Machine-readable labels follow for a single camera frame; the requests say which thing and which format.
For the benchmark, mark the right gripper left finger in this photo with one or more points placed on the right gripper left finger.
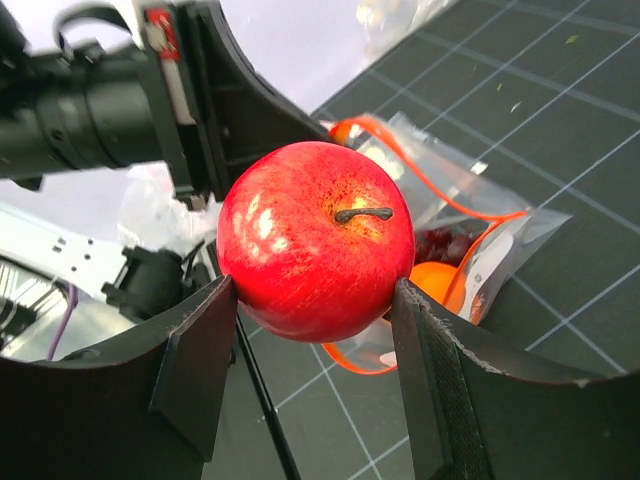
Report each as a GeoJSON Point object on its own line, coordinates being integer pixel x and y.
{"type": "Point", "coordinates": [143, 404]}

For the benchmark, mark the clear zip bag red zipper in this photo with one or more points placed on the clear zip bag red zipper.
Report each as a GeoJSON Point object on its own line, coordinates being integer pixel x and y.
{"type": "Point", "coordinates": [445, 188]}

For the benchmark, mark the crumpled clear bag left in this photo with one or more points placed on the crumpled clear bag left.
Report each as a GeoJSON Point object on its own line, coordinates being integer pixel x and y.
{"type": "Point", "coordinates": [151, 218]}

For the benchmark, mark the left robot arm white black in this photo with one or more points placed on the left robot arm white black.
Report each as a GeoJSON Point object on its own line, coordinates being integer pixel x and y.
{"type": "Point", "coordinates": [77, 108]}

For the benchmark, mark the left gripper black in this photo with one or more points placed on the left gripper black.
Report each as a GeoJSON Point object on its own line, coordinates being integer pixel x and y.
{"type": "Point", "coordinates": [212, 120]}

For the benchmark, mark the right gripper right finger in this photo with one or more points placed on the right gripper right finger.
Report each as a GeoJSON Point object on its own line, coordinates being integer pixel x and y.
{"type": "Point", "coordinates": [477, 407]}

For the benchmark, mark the red apple top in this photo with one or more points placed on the red apple top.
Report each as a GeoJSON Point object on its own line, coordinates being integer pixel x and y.
{"type": "Point", "coordinates": [315, 237]}

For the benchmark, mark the black grid cutting mat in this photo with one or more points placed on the black grid cutting mat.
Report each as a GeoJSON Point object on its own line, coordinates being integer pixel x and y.
{"type": "Point", "coordinates": [546, 93]}

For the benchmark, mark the purple grape bunch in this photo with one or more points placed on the purple grape bunch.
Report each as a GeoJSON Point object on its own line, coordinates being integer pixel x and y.
{"type": "Point", "coordinates": [443, 245]}

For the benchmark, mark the clear bag at wall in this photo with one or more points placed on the clear bag at wall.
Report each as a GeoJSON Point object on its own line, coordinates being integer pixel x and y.
{"type": "Point", "coordinates": [387, 22]}

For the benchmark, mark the orange fruit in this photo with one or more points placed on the orange fruit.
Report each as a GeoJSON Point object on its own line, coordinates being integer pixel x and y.
{"type": "Point", "coordinates": [441, 282]}

